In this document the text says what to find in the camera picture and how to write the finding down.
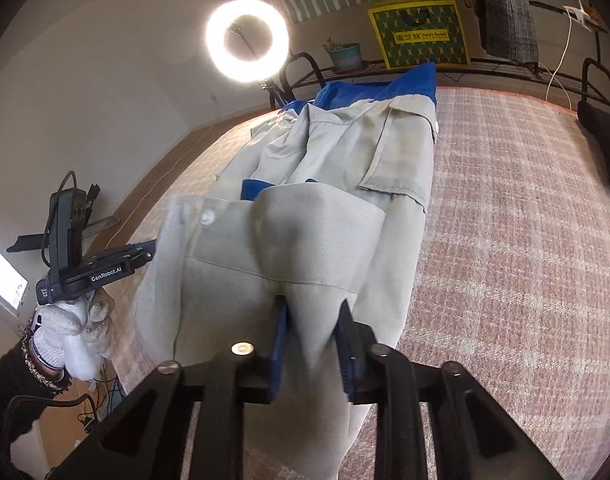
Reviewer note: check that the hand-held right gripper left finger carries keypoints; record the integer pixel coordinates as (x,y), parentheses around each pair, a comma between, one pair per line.
(280,345)

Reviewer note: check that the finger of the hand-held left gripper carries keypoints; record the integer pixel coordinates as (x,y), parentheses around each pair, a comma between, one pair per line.
(145,249)

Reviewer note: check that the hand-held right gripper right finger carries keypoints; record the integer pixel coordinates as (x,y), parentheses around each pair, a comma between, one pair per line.
(344,360)

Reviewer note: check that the beige work jacket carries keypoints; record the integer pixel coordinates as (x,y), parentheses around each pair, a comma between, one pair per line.
(335,220)

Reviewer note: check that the person's left forearm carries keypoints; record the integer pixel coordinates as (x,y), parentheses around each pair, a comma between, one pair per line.
(15,390)

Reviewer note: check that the person's left hand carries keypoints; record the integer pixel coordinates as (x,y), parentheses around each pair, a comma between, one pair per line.
(60,330)

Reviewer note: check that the white panel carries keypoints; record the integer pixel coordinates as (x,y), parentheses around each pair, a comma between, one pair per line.
(2,270)

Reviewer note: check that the plaid bed blanket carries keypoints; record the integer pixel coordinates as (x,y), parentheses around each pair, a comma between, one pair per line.
(510,260)

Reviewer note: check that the teal plant pot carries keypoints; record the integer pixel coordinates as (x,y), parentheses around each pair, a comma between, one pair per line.
(346,57)

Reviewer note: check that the orange floral mattress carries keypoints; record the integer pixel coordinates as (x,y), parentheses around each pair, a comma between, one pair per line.
(510,94)

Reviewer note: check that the yellow green patterned box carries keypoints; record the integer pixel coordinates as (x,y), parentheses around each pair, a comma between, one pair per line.
(420,50)

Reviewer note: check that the hanging dark plaid garment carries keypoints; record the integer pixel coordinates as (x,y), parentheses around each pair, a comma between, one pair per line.
(505,10)

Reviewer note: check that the black metal bed frame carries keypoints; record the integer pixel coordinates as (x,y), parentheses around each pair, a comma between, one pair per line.
(505,67)

